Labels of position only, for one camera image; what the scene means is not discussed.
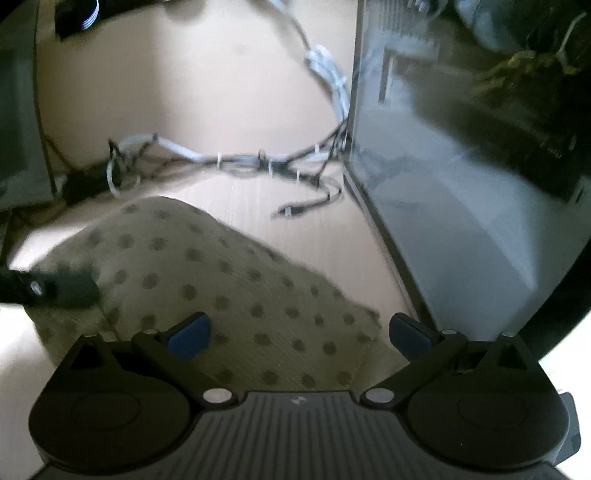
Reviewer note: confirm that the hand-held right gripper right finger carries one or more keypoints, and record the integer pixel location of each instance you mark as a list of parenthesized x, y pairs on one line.
[(408, 334)]

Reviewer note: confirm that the black wall socket rail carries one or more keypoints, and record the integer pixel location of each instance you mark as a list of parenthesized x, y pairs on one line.
[(76, 14)]

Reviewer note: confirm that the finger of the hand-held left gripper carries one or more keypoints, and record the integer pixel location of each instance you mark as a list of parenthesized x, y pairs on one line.
[(69, 288)]

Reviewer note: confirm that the black computer monitor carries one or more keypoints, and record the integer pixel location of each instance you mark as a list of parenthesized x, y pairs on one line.
[(18, 115)]

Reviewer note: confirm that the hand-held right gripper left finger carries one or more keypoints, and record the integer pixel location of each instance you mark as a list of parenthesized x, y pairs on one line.
[(189, 334)]

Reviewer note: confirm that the black power adapter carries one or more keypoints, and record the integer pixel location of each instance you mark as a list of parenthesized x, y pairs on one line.
[(85, 184)]

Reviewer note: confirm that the tan polka dot garment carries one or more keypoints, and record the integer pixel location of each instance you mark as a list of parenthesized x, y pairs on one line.
[(231, 286)]

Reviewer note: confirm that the white computer case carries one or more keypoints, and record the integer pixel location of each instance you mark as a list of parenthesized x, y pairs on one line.
[(461, 184)]

